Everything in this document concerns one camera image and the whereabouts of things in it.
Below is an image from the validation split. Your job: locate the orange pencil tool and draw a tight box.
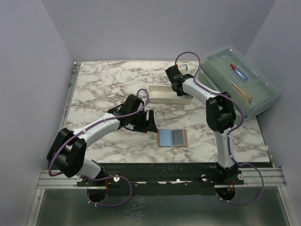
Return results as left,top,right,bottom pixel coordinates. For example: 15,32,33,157
232,83,252,103

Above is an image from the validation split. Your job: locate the clear green plastic toolbox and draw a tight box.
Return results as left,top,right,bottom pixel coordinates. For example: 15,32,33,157
198,45,280,120

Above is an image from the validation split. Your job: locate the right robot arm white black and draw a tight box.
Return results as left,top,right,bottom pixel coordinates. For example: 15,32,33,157
165,65,238,185

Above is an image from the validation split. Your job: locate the white rectangular tray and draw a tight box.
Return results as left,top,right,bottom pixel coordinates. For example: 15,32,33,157
147,85,193,104

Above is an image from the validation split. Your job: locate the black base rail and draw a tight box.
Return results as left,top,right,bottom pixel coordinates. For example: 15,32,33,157
75,162,244,199

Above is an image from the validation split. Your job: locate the aluminium frame rail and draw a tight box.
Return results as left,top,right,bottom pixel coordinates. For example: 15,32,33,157
27,62,81,226

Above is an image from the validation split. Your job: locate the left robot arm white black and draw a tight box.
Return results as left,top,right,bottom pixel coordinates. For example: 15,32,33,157
47,94,158,186

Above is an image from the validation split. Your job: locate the red blue screwdriver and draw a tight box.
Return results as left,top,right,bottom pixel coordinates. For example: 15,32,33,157
223,56,248,81

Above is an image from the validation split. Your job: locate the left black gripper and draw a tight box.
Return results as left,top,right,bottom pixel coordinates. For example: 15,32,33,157
130,110,158,133

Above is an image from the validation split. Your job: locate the tan leather card holder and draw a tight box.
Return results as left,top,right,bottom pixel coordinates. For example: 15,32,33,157
152,129,188,148

